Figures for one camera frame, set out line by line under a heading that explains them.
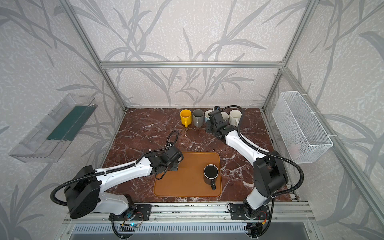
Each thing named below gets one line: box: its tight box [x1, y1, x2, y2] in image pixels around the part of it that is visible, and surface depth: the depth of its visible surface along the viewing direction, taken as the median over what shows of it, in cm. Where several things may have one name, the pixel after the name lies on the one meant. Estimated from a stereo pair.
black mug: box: [203, 163, 219, 191], surface depth 79 cm
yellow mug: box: [179, 109, 192, 128], surface depth 107 cm
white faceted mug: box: [229, 109, 242, 127], surface depth 106 cm
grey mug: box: [192, 109, 204, 128], surface depth 104 cm
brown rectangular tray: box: [153, 151, 222, 198], surface depth 84 cm
